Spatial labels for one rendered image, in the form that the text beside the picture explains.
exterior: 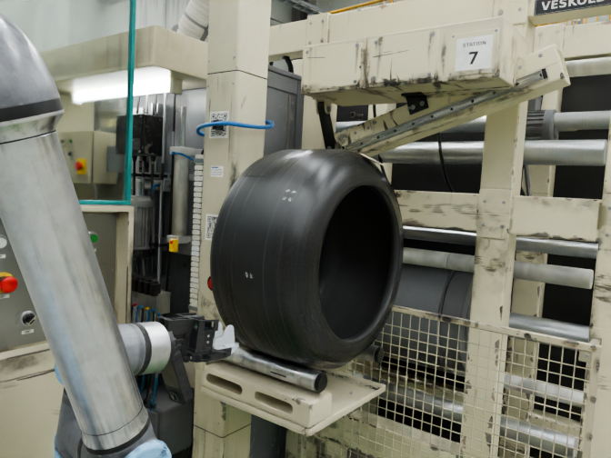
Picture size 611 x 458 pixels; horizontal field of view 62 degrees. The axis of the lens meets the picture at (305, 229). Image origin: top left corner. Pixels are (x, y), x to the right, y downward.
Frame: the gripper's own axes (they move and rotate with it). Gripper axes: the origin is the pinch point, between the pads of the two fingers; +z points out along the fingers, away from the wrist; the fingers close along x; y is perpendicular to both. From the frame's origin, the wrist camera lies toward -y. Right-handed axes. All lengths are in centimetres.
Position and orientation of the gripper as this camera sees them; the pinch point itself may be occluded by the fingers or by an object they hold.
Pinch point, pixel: (232, 347)
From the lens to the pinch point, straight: 112.3
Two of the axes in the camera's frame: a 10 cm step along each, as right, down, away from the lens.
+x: -8.0, -0.9, 5.9
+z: 5.8, 0.9, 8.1
